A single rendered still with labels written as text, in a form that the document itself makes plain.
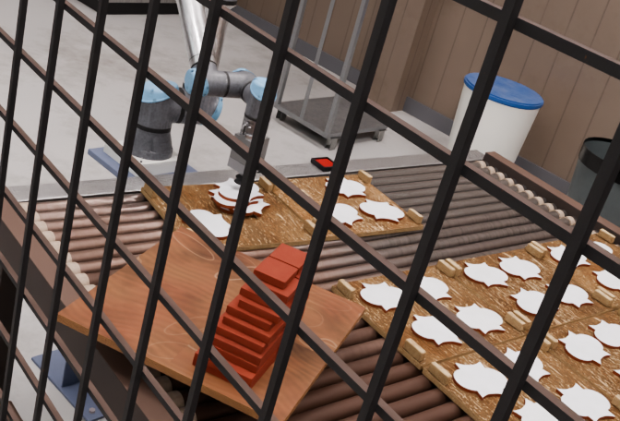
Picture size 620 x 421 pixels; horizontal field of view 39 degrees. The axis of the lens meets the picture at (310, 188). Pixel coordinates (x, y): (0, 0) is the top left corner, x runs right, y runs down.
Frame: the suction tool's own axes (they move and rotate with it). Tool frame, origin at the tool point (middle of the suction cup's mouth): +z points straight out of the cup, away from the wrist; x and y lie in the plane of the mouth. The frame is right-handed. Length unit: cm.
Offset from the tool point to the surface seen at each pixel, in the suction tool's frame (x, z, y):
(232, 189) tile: 0.6, 2.4, -2.1
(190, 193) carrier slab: 10.2, 7.0, -9.0
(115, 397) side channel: -45, 10, -82
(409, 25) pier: 177, 34, 383
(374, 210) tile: -24.0, 5.9, 38.9
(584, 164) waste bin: -11, 41, 283
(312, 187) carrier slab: -3.4, 7.0, 32.8
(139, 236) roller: 0.0, 9.0, -36.8
